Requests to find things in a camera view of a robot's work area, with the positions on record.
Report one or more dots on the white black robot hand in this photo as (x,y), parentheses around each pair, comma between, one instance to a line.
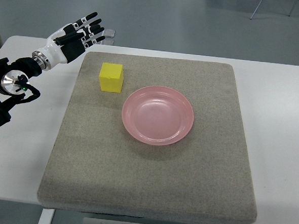
(70,42)

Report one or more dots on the yellow cube block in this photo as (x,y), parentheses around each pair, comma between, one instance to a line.
(111,77)

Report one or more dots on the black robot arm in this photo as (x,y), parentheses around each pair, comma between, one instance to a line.
(14,84)

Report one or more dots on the pink round plate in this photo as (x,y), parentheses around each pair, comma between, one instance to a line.
(157,115)

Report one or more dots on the small clear plastic box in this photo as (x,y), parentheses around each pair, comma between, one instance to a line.
(109,33)

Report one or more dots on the white table leg left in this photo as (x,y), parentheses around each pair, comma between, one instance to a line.
(46,216)

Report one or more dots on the metal chair legs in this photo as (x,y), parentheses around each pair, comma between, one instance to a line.
(283,8)

